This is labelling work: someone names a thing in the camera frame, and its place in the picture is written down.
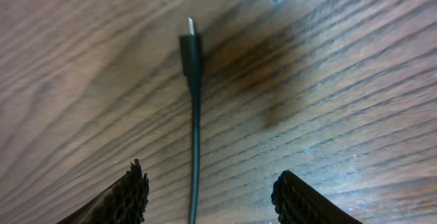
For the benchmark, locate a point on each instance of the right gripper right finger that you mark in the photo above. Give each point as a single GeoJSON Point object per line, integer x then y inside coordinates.
{"type": "Point", "coordinates": [296, 202]}

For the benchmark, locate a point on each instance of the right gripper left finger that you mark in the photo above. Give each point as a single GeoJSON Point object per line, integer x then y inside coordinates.
{"type": "Point", "coordinates": [123, 202]}

